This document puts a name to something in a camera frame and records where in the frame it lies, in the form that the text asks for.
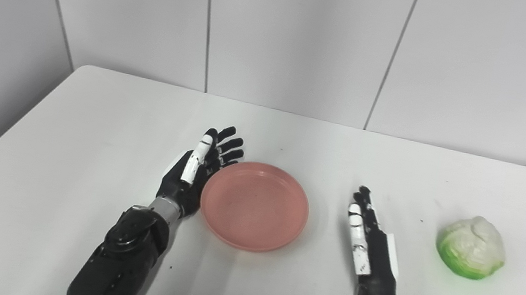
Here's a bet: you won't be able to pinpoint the pink round plate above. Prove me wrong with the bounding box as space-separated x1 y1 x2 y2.
194 155 315 260

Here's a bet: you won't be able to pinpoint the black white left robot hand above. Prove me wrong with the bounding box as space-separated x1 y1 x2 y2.
153 116 249 228

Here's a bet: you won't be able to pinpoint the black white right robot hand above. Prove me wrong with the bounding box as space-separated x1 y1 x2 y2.
335 185 415 295

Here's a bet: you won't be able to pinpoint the green white cabbage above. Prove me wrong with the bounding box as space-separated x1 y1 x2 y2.
431 210 511 284

